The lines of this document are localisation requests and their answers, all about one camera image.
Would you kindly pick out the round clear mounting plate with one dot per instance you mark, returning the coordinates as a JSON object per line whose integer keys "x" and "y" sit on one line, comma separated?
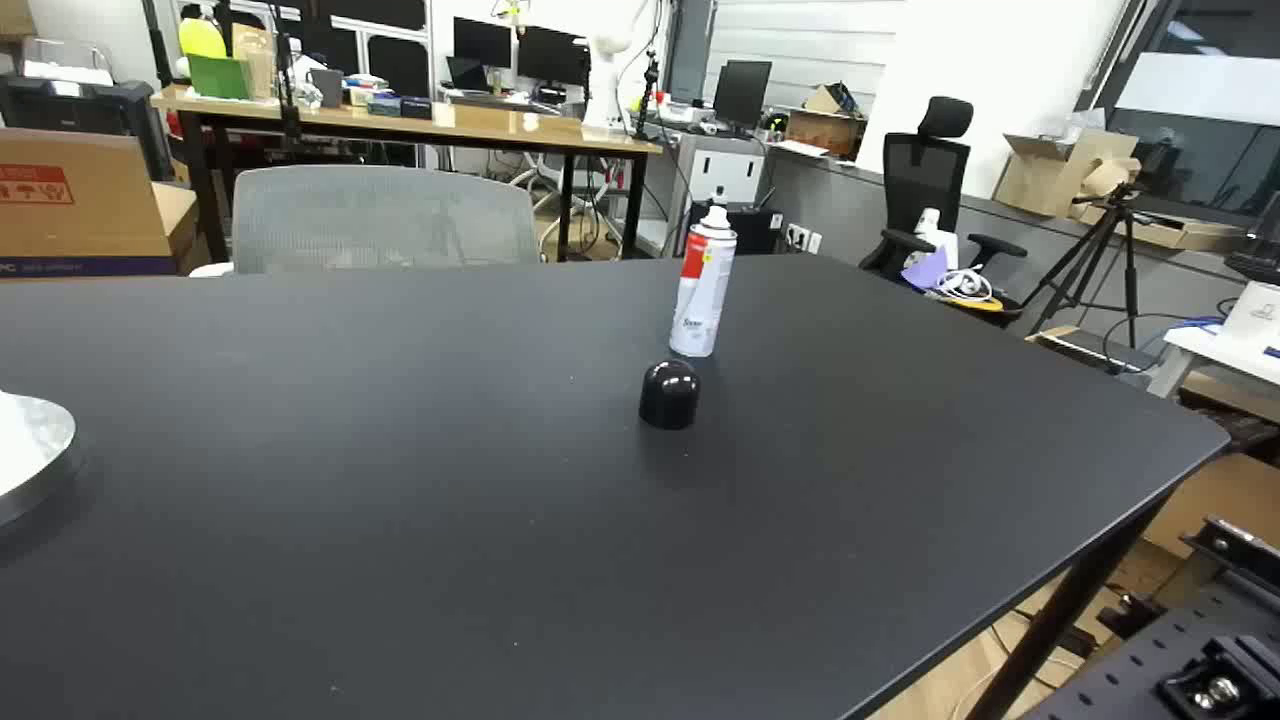
{"x": 24, "y": 445}

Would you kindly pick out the purple cloth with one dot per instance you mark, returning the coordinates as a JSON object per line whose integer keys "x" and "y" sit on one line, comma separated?
{"x": 925, "y": 269}

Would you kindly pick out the long wooden desk black legs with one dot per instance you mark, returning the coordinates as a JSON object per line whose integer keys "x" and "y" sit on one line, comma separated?
{"x": 467, "y": 121}

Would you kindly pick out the white desktop computer case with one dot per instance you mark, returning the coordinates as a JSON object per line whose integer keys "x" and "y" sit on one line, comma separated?
{"x": 724, "y": 172}

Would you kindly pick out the black perforated breadboard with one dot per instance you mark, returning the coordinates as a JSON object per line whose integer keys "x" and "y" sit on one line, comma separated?
{"x": 1146, "y": 664}

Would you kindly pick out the small open cardboard box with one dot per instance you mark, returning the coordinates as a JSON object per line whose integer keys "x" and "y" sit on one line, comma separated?
{"x": 825, "y": 131}

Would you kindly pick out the white spray can red label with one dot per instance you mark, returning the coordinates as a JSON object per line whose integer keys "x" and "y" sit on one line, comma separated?
{"x": 703, "y": 287}

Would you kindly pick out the black computer monitor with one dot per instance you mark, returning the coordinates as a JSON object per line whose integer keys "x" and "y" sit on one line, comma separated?
{"x": 482, "y": 40}
{"x": 741, "y": 89}
{"x": 553, "y": 56}
{"x": 397, "y": 66}

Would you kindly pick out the white side table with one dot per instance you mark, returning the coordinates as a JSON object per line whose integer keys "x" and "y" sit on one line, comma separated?
{"x": 1234, "y": 349}

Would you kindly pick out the black office chair with headrest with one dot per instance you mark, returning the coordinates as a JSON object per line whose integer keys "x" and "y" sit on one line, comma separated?
{"x": 925, "y": 164}

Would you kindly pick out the small white plastic bottle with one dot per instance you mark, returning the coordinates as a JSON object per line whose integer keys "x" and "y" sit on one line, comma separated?
{"x": 935, "y": 241}

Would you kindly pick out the black dome lid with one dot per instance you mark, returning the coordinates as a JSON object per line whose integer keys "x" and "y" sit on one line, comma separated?
{"x": 670, "y": 398}

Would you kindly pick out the yellow green folder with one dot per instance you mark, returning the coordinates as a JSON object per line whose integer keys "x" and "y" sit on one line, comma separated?
{"x": 213, "y": 71}

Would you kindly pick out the large brown cardboard box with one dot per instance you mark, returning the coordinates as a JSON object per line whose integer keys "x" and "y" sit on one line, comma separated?
{"x": 82, "y": 200}

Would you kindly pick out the black camera tripod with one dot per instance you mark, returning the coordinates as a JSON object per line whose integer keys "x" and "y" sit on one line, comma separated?
{"x": 1110, "y": 220}

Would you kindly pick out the grey mesh office chair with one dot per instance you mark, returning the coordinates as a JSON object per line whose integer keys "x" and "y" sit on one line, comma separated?
{"x": 381, "y": 220}

